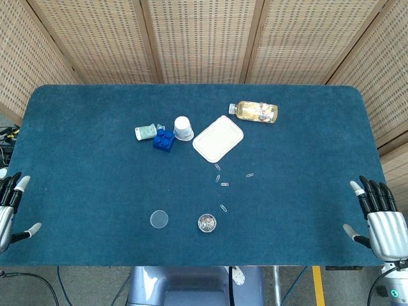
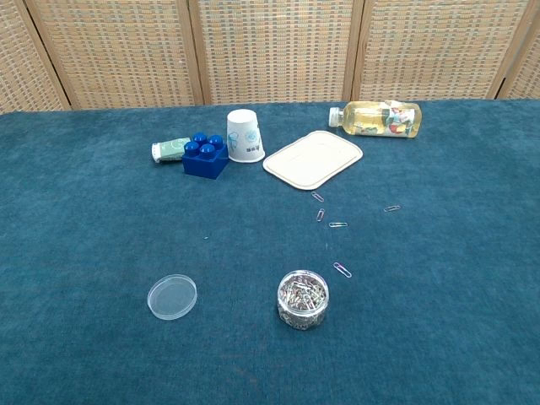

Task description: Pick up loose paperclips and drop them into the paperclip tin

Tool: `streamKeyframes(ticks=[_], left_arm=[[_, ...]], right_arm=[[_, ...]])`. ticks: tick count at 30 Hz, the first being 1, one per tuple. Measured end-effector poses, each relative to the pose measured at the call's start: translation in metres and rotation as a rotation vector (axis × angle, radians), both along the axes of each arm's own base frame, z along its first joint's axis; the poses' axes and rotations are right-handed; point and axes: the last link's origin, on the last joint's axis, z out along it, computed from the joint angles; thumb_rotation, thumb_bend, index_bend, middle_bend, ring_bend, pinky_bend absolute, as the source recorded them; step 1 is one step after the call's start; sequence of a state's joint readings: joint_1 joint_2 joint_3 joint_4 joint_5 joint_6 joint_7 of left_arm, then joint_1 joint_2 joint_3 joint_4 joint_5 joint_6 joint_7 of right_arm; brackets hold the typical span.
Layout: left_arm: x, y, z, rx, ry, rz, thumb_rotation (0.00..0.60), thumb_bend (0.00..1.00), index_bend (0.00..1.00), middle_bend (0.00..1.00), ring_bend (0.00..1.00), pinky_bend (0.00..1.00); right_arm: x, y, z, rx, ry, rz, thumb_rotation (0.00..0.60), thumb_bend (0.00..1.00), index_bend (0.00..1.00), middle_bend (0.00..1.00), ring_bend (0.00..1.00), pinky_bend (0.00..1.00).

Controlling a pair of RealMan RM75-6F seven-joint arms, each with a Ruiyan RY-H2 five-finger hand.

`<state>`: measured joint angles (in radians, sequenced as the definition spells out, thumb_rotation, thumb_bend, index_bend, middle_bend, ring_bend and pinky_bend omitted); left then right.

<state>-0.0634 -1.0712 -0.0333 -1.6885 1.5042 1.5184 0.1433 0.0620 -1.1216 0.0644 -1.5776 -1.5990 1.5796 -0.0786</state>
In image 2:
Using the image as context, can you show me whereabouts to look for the beige rectangular tray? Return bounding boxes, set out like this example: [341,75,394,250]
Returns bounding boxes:
[262,130,365,192]

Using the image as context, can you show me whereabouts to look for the white paper cup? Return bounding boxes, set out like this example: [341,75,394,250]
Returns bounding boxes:
[225,108,267,164]

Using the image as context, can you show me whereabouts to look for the blue toy building block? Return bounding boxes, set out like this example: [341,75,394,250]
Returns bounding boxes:
[181,132,230,181]

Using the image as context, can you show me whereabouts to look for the clear jar of paperclips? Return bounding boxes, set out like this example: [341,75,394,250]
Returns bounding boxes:
[277,269,331,332]

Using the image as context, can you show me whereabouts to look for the green white rolled packet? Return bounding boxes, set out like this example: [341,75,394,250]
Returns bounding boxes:
[151,137,192,165]

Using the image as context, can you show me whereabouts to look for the clear round plastic lid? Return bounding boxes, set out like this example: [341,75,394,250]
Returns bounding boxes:
[147,273,198,321]

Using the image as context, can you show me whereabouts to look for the bottle of yellow liquid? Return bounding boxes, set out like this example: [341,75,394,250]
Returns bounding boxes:
[328,100,423,139]

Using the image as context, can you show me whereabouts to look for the woven folding screen panel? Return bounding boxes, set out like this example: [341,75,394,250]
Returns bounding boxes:
[24,0,212,111]
[351,0,537,102]
[187,0,365,105]
[497,16,540,100]
[0,0,71,115]

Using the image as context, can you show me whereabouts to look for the teal table cloth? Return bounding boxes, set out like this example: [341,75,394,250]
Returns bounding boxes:
[0,99,540,405]

